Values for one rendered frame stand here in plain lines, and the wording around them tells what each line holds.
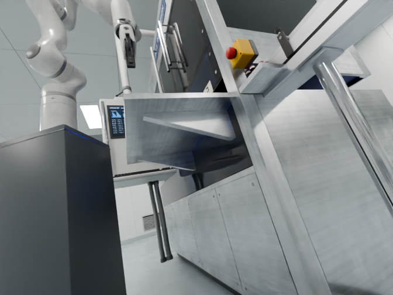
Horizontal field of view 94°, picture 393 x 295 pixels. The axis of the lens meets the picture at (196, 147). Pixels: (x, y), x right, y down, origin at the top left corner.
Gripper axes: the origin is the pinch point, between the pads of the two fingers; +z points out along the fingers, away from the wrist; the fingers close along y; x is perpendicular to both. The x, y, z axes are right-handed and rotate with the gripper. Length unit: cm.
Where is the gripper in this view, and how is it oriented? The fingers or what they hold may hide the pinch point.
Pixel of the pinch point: (130, 62)
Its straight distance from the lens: 84.1
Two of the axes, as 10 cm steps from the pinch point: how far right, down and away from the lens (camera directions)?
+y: -3.1, 3.6, 8.8
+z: 2.5, 9.3, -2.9
